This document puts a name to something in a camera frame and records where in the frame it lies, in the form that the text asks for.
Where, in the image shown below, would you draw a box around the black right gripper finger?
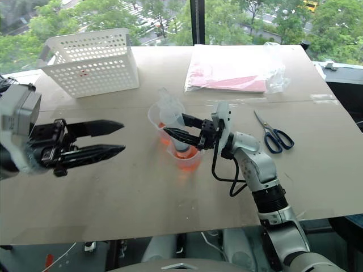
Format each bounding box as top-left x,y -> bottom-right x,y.
163,127 -> 202,148
180,113 -> 205,130

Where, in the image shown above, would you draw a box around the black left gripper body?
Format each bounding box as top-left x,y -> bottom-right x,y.
27,118 -> 78,177

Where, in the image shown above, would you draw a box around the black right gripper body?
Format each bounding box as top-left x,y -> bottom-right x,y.
197,118 -> 222,151

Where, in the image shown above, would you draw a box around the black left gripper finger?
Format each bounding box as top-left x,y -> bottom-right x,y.
60,144 -> 126,169
66,119 -> 125,139

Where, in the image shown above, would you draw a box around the clear cup with red liquid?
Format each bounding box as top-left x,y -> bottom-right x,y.
147,100 -> 187,148
166,142 -> 206,175

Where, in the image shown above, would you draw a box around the pink paper stack in sleeve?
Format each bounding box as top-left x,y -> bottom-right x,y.
184,42 -> 269,94

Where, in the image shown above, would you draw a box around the white perforated plastic basket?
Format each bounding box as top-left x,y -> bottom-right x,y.
37,27 -> 141,99

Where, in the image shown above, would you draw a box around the clear crumpled plastic bag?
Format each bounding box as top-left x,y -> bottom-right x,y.
262,41 -> 292,95

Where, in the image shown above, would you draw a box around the grey rounded shape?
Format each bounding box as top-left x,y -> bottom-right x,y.
141,233 -> 179,263
222,227 -> 258,270

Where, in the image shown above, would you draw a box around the clear tape strip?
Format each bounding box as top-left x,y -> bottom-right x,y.
310,93 -> 340,106

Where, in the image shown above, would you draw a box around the grey robot torso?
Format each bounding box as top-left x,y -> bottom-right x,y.
107,257 -> 237,272

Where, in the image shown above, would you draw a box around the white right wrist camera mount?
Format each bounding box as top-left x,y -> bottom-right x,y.
211,100 -> 235,154

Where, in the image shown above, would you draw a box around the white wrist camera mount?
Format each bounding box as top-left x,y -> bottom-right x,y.
211,100 -> 235,154
0,83 -> 43,140

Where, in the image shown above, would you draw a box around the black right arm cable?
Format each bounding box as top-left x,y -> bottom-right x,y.
211,135 -> 248,198

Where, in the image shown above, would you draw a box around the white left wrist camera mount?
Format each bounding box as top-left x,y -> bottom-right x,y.
0,83 -> 43,140

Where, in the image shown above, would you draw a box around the blue handled scissors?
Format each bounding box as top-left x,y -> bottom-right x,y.
253,109 -> 296,155

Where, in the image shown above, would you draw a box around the black window frame post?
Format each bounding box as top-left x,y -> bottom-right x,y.
190,0 -> 206,46

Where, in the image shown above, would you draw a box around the thin white cable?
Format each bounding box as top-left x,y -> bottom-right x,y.
200,231 -> 227,260

